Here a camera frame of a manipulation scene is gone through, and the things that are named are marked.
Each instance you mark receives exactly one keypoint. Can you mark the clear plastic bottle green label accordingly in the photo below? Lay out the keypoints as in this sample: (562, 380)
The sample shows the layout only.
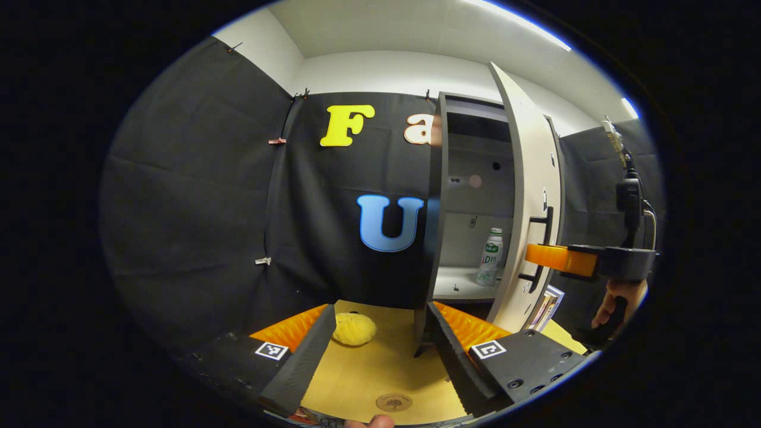
(490, 261)

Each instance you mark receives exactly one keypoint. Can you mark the yellow fuzzy ball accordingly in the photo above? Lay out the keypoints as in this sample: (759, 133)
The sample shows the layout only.
(354, 330)

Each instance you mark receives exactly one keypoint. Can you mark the small ceiling light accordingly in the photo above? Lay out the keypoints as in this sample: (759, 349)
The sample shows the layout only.
(630, 108)

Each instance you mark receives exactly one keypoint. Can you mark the beige cabinet door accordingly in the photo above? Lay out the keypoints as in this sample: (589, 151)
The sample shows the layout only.
(532, 166)

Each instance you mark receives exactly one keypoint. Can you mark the blue grey book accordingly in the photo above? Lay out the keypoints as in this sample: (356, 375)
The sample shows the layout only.
(556, 300)

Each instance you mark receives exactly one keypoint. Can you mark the black backdrop cloth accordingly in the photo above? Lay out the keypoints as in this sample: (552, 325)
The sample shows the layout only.
(190, 208)

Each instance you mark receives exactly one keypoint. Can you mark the white purple book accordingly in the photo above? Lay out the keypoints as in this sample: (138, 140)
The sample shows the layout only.
(537, 318)

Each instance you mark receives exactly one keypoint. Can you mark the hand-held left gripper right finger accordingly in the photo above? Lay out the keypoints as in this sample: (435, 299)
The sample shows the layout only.
(455, 362)

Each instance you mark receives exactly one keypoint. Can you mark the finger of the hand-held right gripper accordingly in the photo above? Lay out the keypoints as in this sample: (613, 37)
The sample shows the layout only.
(559, 260)

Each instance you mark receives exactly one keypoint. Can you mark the beige book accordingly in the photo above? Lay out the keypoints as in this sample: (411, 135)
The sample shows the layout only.
(546, 312)

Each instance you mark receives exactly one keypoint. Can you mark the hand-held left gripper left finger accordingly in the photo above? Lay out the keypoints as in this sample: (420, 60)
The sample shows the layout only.
(306, 356)

